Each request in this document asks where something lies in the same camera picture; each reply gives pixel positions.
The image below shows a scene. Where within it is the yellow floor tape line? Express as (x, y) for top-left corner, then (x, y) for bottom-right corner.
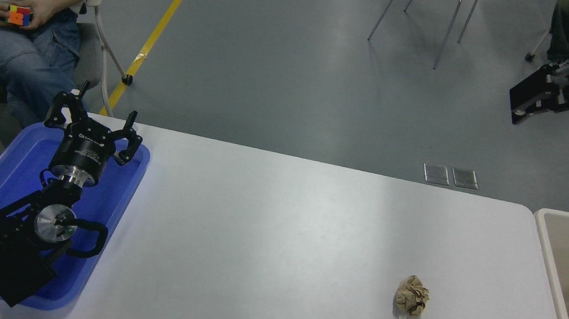
(99, 0), (210, 130)

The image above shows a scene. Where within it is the multicolour puzzle cube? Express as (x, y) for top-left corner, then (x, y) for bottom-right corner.
(5, 4), (34, 28)

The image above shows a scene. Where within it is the blue plastic tray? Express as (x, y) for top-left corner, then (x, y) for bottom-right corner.
(0, 116), (154, 319)

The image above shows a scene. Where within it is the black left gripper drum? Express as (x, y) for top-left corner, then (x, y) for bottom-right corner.
(48, 118), (122, 184)

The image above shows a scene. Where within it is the seated person's left hand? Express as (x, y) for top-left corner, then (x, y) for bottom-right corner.
(20, 0), (61, 34)

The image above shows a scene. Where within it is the tan paper ball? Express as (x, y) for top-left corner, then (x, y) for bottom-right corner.
(392, 273), (433, 319)

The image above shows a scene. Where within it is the metal floor outlet plate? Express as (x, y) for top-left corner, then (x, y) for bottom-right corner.
(450, 167), (481, 190)
(422, 163), (452, 186)

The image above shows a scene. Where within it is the grey chair white frame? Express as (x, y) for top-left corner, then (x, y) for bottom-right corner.
(0, 0), (147, 126)

